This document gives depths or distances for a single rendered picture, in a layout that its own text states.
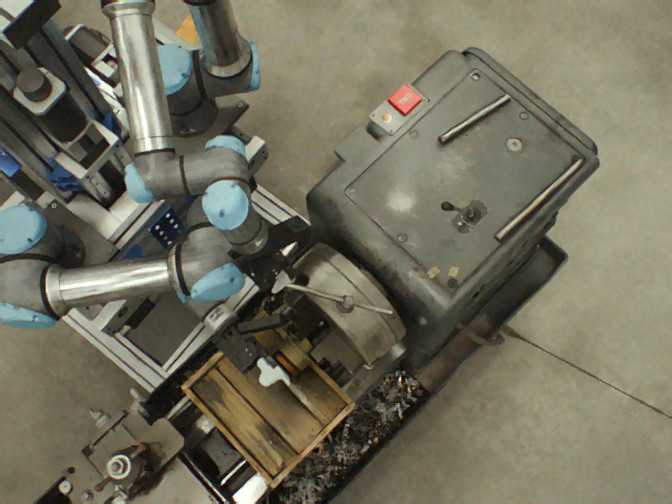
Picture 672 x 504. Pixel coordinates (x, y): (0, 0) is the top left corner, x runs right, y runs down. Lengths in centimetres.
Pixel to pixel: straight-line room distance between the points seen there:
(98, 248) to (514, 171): 102
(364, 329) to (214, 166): 56
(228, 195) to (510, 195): 74
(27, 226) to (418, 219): 86
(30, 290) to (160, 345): 118
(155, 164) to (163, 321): 149
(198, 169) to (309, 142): 185
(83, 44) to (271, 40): 139
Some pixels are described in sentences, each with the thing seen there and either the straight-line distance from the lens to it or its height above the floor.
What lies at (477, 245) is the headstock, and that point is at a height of 125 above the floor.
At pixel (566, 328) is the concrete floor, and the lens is 303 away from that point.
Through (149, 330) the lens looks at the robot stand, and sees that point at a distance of 281.
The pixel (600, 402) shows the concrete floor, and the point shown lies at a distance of 302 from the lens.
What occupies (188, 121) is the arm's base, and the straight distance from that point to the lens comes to 189.
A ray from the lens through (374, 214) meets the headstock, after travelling 171.
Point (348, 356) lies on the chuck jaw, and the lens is 178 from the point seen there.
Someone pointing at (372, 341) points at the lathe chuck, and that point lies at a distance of 171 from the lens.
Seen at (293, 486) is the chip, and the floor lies 56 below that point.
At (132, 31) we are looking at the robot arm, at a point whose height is 174.
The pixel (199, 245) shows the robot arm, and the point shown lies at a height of 141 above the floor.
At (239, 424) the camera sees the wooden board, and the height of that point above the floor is 89.
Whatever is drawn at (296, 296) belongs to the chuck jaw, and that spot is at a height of 120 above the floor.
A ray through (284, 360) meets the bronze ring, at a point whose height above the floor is 111.
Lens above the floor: 286
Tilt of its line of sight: 73 degrees down
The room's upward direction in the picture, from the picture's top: 6 degrees counter-clockwise
